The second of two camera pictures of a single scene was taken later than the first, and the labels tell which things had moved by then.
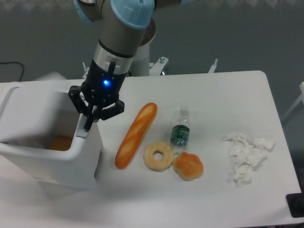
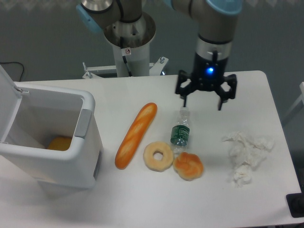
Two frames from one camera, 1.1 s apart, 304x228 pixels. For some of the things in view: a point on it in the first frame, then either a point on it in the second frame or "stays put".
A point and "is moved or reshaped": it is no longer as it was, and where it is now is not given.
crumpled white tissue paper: [246, 152] stays put
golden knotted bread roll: [188, 166] stays put
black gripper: [100, 88] to [208, 75]
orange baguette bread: [136, 137] stays put
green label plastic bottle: [181, 130] stays put
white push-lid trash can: [40, 122] is moved or reshaped
